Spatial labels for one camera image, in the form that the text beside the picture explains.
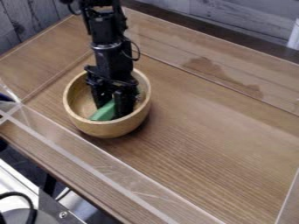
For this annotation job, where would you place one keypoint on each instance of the green rectangular block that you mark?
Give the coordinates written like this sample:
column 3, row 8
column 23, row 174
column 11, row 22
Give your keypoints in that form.
column 104, row 113

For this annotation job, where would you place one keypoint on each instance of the clear acrylic front barrier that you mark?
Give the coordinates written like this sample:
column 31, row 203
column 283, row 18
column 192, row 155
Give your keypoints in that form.
column 107, row 182

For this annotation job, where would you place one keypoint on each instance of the white post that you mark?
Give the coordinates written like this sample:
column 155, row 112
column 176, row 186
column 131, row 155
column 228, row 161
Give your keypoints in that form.
column 292, row 43

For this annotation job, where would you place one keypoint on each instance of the brown wooden bowl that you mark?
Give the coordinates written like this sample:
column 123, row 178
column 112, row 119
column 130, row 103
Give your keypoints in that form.
column 79, row 106

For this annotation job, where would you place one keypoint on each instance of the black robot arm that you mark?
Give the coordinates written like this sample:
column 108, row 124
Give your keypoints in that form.
column 104, row 20

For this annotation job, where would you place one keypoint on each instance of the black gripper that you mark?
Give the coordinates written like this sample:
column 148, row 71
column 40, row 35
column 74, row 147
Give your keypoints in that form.
column 111, row 74

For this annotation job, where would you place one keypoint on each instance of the black table leg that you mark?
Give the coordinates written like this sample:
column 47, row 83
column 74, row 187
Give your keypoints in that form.
column 49, row 184

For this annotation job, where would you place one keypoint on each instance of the grey metal bracket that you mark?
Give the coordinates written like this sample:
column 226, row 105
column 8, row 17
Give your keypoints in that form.
column 52, row 212

